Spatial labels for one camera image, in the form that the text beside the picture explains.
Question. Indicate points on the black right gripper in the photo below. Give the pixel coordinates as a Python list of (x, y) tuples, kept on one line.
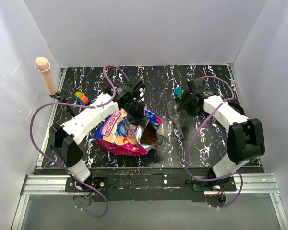
[(183, 104)]

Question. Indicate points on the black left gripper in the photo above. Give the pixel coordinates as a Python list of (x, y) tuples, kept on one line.
[(140, 120)]

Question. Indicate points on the pink pet food bag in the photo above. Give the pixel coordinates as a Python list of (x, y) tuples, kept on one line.
[(119, 136)]

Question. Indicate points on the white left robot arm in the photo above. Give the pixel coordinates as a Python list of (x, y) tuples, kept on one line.
[(65, 139)]

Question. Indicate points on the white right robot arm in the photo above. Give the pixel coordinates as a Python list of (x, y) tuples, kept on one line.
[(245, 141)]

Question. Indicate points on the blue green toy blocks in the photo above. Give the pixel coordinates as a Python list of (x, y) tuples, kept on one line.
[(178, 93)]

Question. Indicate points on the colourful cube toy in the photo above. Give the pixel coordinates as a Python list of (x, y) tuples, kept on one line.
[(81, 98)]

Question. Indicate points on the pink microphone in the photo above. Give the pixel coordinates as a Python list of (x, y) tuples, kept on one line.
[(43, 66)]

